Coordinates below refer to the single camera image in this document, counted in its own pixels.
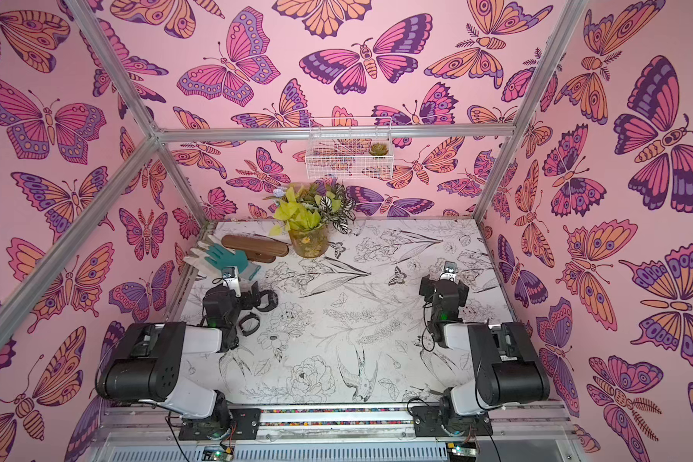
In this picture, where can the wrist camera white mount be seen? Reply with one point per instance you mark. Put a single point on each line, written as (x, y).
(230, 276)
(450, 271)

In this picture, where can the wooden watch stand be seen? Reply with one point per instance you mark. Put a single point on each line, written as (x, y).
(257, 249)

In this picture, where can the white wire basket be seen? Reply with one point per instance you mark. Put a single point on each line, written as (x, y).
(348, 159)

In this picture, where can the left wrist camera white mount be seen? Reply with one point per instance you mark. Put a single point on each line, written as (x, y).
(230, 276)

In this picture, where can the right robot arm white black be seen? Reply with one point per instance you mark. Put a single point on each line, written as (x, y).
(506, 368)

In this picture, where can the aluminium frame back bar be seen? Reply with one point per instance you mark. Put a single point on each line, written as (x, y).
(305, 133)

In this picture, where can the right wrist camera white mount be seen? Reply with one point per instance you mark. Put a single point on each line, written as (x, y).
(450, 271)

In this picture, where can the teal white garden glove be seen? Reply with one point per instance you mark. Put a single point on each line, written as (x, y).
(210, 258)

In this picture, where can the aluminium frame post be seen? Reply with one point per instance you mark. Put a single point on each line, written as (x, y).
(556, 46)
(17, 307)

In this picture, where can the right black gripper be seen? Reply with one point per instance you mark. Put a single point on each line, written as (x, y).
(445, 286)

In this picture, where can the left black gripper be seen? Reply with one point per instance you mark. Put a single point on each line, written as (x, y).
(248, 300)

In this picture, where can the aluminium frame left post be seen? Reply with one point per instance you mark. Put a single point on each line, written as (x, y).
(17, 307)

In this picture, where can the glass vase with plants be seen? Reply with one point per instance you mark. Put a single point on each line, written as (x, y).
(308, 212)

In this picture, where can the small succulent in basket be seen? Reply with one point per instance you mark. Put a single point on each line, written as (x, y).
(379, 149)

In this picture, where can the aluminium frame right post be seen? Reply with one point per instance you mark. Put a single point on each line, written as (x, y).
(556, 46)

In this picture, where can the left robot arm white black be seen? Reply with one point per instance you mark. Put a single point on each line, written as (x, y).
(146, 366)

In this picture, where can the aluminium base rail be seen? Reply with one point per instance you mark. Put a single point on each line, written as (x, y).
(401, 421)

